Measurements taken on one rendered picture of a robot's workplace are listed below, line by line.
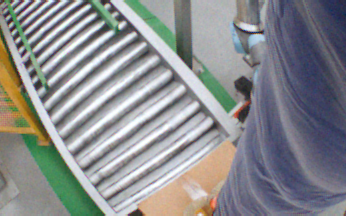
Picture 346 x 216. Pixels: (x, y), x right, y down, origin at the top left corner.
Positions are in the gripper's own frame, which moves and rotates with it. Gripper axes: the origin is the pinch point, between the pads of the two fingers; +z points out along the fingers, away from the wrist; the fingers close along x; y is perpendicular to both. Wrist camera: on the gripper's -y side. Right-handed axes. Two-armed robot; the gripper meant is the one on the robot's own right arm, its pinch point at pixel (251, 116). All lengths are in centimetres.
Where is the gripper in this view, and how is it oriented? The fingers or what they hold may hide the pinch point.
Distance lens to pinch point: 170.5
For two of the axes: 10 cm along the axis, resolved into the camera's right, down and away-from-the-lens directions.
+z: 0.3, 3.6, 9.3
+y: 6.1, 7.4, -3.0
